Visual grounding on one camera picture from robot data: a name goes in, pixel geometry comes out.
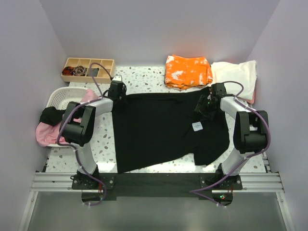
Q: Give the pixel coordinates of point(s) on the red black rolled fabric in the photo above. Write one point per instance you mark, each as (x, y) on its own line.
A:
(68, 71)

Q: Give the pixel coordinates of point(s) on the aluminium rail frame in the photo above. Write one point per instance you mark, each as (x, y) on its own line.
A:
(253, 182)

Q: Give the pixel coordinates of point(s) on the pink t-shirt in basket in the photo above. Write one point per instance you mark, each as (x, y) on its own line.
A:
(47, 135)

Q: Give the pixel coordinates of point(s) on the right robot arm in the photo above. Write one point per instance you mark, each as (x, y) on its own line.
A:
(251, 135)

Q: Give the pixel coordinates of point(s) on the black garment in basket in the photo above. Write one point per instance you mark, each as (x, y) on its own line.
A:
(51, 116)

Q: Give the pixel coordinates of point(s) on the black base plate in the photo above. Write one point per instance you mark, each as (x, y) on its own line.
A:
(148, 185)

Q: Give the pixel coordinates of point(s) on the white laundry basket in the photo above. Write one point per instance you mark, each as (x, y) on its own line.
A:
(62, 96)

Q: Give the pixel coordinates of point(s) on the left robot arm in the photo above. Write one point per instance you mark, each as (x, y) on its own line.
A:
(77, 125)

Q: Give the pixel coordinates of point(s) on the brown patterned rolled fabric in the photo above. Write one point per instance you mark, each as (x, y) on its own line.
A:
(80, 71)

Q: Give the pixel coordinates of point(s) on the wooden compartment box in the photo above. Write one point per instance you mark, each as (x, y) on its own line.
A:
(106, 68)

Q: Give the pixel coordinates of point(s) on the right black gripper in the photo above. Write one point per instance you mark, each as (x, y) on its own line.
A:
(202, 99)

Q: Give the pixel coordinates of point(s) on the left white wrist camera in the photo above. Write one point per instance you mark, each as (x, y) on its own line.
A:
(117, 78)

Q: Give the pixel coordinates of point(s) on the grey rolled fabric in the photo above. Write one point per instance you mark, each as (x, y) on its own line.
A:
(93, 72)

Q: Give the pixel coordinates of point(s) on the orange white folded t-shirt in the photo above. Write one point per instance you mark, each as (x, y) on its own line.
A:
(185, 73)

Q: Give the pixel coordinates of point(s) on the pink folded t-shirt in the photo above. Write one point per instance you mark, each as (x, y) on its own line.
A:
(251, 101)

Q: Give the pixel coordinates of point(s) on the black t-shirt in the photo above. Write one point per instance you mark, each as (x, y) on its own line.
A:
(153, 128)

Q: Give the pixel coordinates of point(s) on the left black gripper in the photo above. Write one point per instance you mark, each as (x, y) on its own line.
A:
(123, 94)

